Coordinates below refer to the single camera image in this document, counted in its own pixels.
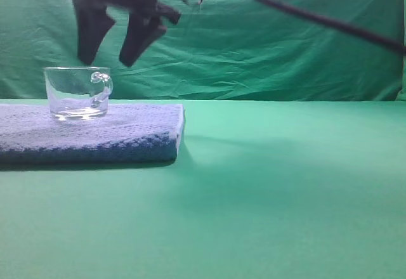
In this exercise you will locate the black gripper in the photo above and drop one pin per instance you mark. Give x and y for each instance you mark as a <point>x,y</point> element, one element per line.
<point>93,24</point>

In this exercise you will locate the transparent glass cup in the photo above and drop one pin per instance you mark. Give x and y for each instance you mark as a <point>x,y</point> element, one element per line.
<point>78,93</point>

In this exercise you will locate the blue folded towel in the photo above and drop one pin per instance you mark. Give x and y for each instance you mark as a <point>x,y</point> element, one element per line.
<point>135,132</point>

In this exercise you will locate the green backdrop cloth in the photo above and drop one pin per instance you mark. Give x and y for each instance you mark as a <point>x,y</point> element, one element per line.
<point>219,50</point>

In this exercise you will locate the green tablecloth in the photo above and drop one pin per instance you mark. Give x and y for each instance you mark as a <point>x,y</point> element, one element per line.
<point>259,190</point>

